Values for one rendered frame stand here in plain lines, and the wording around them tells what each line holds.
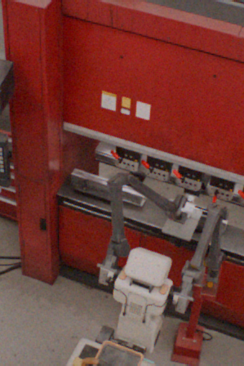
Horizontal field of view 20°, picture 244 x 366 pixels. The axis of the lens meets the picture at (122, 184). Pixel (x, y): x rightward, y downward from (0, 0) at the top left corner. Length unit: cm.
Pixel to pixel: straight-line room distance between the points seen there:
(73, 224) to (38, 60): 135
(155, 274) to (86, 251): 136
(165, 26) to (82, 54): 56
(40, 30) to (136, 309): 153
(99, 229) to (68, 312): 72
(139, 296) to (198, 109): 106
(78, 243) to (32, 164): 78
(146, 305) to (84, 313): 142
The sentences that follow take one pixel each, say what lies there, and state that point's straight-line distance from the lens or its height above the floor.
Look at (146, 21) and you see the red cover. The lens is 364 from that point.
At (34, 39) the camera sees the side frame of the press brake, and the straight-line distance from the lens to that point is 375.
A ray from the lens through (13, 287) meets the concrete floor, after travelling 520.
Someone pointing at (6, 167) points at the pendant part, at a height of 141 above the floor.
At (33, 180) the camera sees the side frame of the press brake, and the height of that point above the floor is 104.
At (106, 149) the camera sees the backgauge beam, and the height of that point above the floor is 99.
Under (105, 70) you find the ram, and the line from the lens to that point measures 393.
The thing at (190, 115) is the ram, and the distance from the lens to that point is 389.
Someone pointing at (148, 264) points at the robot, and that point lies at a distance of 359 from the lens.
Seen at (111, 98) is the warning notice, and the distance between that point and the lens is 402.
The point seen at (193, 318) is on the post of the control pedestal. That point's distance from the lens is 465.
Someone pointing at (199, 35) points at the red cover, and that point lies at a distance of 358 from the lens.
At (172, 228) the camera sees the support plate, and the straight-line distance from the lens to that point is 425.
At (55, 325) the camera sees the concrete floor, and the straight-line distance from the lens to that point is 499.
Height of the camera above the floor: 416
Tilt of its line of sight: 45 degrees down
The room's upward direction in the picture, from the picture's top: 4 degrees clockwise
